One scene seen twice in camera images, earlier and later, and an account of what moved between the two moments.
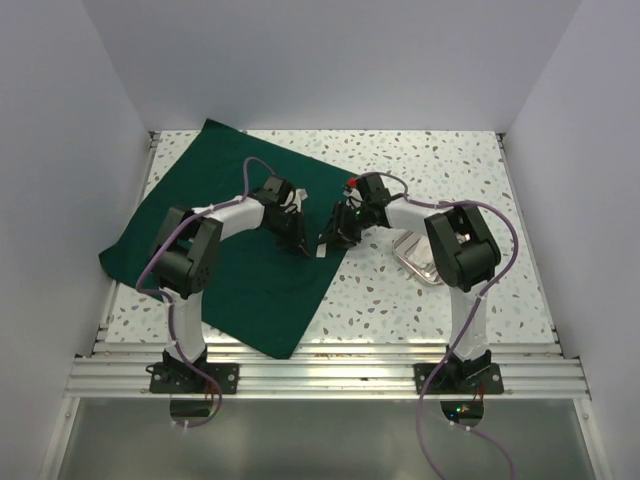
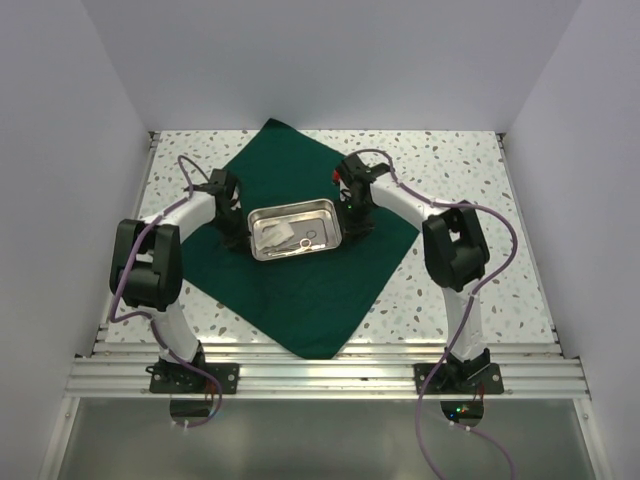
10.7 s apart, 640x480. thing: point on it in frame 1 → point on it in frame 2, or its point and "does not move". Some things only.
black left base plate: x=184 y=378 does not move
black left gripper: x=297 y=240 → x=240 y=239
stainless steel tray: x=414 y=250 → x=286 y=230
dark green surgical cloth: x=260 y=293 → x=305 y=302
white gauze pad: x=422 y=254 → x=271 y=232
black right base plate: x=459 y=378 does not move
